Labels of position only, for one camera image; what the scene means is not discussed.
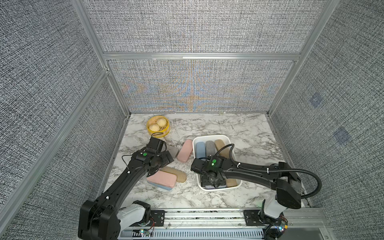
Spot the blue fabric glasses case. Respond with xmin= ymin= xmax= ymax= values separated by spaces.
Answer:
xmin=202 ymin=185 xmax=227 ymax=190
xmin=149 ymin=182 xmax=173 ymax=191

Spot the grey fabric glasses case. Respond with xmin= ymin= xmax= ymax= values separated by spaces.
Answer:
xmin=205 ymin=141 xmax=217 ymax=157

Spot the light blue glasses case back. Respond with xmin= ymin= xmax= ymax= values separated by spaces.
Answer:
xmin=195 ymin=142 xmax=206 ymax=159

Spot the tan fabric glasses case front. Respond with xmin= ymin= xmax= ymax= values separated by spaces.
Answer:
xmin=226 ymin=179 xmax=238 ymax=188

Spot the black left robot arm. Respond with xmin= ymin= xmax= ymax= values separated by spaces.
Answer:
xmin=78 ymin=137 xmax=174 ymax=240

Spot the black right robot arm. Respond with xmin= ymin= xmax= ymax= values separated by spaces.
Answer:
xmin=191 ymin=156 xmax=302 ymax=220

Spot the pink hard glasses case lower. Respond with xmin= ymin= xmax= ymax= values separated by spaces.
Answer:
xmin=147 ymin=171 xmax=177 ymax=188

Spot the pink hard glasses case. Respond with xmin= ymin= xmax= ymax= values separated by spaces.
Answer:
xmin=147 ymin=171 xmax=177 ymax=188
xmin=177 ymin=139 xmax=193 ymax=163

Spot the white plastic storage box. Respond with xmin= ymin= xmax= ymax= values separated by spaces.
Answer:
xmin=193 ymin=135 xmax=243 ymax=192

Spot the pink hard glasses case upper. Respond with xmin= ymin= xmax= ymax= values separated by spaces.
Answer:
xmin=177 ymin=139 xmax=193 ymax=163

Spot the tan fabric glasses case middle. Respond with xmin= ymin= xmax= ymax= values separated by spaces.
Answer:
xmin=168 ymin=168 xmax=187 ymax=183

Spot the bun left in steamer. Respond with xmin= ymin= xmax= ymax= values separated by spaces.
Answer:
xmin=149 ymin=124 xmax=161 ymax=132

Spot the bun in steamer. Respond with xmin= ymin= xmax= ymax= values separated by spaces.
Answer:
xmin=149 ymin=124 xmax=161 ymax=132
xmin=156 ymin=118 xmax=168 ymax=128

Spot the yellow bamboo steamer basket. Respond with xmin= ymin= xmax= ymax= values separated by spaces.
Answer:
xmin=146 ymin=116 xmax=171 ymax=138

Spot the bun right in steamer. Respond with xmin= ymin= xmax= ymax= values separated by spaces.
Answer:
xmin=156 ymin=118 xmax=168 ymax=128

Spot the aluminium mounting rail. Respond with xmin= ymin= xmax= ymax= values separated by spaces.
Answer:
xmin=118 ymin=208 xmax=336 ymax=240

